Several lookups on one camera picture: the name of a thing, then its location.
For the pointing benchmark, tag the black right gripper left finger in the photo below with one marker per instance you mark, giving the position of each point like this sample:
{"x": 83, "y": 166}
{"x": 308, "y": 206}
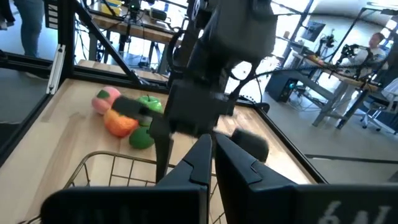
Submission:
{"x": 174, "y": 202}

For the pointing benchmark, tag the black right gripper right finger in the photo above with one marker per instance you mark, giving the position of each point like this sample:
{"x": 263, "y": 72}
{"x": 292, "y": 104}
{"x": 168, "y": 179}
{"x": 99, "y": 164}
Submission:
{"x": 248, "y": 196}

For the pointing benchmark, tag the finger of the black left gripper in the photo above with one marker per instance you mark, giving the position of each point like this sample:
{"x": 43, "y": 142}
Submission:
{"x": 163, "y": 149}
{"x": 253, "y": 144}

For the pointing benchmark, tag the dark green lime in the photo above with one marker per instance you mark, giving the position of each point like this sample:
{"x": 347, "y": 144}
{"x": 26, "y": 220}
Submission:
{"x": 140, "y": 138}

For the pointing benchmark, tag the green apple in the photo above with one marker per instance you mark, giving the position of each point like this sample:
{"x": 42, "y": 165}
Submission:
{"x": 154, "y": 104}

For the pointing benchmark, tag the orange with green leaves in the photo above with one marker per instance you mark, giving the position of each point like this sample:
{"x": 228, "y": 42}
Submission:
{"x": 119, "y": 124}

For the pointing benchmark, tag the small black robot arm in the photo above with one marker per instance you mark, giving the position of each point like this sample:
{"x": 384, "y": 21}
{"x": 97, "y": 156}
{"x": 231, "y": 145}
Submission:
{"x": 348, "y": 49}
{"x": 328, "y": 40}

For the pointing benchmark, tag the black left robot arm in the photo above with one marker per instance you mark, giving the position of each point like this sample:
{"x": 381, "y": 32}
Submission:
{"x": 242, "y": 28}

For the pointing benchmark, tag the black computer tower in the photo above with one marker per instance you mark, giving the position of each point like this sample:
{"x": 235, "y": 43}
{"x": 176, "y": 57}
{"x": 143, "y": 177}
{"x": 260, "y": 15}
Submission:
{"x": 280, "y": 85}

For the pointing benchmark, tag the wooden workbench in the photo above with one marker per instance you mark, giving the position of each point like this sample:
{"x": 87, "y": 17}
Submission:
{"x": 133, "y": 31}

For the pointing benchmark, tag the black device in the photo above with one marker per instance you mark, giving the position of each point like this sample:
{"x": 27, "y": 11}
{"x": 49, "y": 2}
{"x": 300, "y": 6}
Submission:
{"x": 158, "y": 14}

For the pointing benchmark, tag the wooden table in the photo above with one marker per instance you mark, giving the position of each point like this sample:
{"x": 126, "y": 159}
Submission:
{"x": 102, "y": 65}

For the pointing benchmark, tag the wooden desk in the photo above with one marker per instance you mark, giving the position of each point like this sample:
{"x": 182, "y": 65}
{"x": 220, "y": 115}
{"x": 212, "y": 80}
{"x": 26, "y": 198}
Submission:
{"x": 351, "y": 79}

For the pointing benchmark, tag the yellow box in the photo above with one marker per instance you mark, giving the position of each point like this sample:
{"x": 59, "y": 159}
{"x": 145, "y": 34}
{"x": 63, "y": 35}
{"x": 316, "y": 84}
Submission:
{"x": 111, "y": 7}

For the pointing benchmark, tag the office chair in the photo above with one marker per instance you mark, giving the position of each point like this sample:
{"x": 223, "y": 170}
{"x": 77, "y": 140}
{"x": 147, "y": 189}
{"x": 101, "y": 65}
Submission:
{"x": 376, "y": 102}

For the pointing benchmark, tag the aluminium profile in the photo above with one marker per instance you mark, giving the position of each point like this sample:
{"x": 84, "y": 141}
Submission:
{"x": 56, "y": 68}

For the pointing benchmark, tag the white covered chair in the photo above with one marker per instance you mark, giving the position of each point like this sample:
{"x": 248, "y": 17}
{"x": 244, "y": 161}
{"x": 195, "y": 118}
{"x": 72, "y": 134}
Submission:
{"x": 391, "y": 90}

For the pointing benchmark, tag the person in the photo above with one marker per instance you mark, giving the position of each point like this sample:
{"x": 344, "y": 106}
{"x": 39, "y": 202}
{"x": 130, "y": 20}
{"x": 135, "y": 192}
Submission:
{"x": 6, "y": 12}
{"x": 29, "y": 28}
{"x": 374, "y": 53}

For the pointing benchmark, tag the black table edge rail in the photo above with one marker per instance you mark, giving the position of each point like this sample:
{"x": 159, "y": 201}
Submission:
{"x": 109, "y": 79}

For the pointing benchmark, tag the black diagonal frame strut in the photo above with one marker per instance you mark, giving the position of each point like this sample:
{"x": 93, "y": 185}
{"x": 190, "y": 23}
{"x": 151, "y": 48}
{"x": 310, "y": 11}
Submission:
{"x": 109, "y": 45}

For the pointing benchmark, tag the black upright frame strut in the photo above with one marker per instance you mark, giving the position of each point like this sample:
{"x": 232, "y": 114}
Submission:
{"x": 66, "y": 31}

